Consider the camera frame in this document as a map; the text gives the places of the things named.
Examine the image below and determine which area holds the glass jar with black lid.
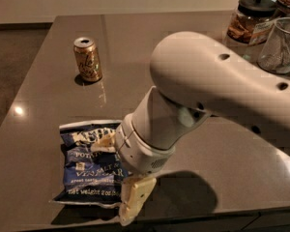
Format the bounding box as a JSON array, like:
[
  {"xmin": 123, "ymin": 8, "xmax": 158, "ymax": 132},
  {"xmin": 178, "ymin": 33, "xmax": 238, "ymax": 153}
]
[{"xmin": 227, "ymin": 0, "xmax": 276, "ymax": 45}]

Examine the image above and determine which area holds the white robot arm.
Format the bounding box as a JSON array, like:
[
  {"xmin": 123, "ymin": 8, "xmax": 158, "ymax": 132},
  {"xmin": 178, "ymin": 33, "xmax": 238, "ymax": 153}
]
[{"xmin": 106, "ymin": 32, "xmax": 290, "ymax": 225}]

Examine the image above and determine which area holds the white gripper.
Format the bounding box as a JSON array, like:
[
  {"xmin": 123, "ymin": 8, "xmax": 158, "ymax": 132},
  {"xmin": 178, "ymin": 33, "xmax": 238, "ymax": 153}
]
[{"xmin": 90, "ymin": 114, "xmax": 175, "ymax": 226}]

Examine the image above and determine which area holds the clear wrapped snack packet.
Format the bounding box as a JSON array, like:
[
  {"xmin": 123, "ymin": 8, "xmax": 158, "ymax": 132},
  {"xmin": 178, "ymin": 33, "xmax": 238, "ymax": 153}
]
[{"xmin": 248, "ymin": 20, "xmax": 274, "ymax": 45}]

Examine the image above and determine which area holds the clear drinking glass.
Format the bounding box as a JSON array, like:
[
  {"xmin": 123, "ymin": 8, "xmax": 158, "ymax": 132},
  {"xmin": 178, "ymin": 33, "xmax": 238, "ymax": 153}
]
[{"xmin": 257, "ymin": 17, "xmax": 290, "ymax": 74}]

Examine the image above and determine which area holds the blue Kettle chip bag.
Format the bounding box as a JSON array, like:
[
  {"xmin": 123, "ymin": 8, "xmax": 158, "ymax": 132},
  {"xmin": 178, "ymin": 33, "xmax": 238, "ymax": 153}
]
[{"xmin": 53, "ymin": 120, "xmax": 128, "ymax": 209}]

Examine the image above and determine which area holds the gold soda can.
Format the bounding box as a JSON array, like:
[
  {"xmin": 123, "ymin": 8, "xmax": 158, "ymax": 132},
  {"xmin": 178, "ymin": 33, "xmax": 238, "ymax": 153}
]
[{"xmin": 73, "ymin": 37, "xmax": 102, "ymax": 82}]

